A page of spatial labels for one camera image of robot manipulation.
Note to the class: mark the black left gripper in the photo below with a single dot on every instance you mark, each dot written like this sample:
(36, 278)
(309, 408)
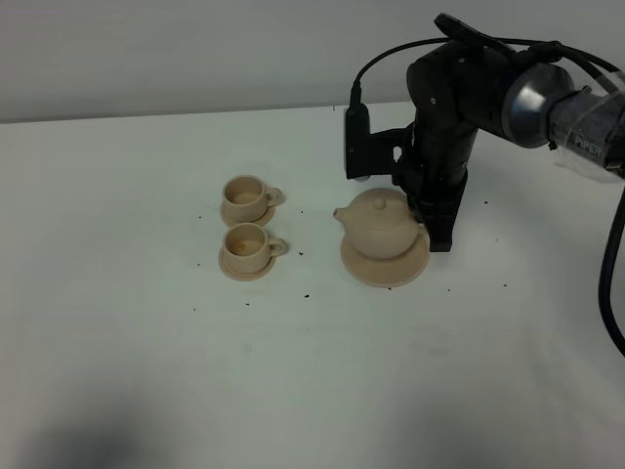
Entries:
(457, 90)

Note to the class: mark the beige ceramic teapot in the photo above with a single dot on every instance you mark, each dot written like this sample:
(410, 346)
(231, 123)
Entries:
(378, 224)

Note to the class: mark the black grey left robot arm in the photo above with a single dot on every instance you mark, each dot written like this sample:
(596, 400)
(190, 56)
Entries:
(528, 93)

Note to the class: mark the beige teapot saucer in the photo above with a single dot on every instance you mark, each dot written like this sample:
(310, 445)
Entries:
(387, 273)

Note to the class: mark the far beige teacup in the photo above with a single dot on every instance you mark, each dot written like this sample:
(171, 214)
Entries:
(249, 195)

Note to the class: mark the beige teacup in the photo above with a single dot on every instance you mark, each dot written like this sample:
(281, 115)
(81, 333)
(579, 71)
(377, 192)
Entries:
(248, 238)
(249, 195)

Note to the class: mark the near beige teacup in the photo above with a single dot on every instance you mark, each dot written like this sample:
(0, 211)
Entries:
(248, 238)

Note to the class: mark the near beige cup saucer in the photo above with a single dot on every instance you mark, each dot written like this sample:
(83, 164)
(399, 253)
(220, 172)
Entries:
(245, 268)

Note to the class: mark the beige cup saucer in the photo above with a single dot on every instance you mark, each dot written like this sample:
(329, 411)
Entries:
(245, 268)
(230, 220)

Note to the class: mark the far beige cup saucer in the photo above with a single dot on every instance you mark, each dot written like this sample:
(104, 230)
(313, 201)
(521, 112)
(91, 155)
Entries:
(230, 220)

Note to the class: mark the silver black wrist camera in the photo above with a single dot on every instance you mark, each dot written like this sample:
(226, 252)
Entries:
(372, 154)

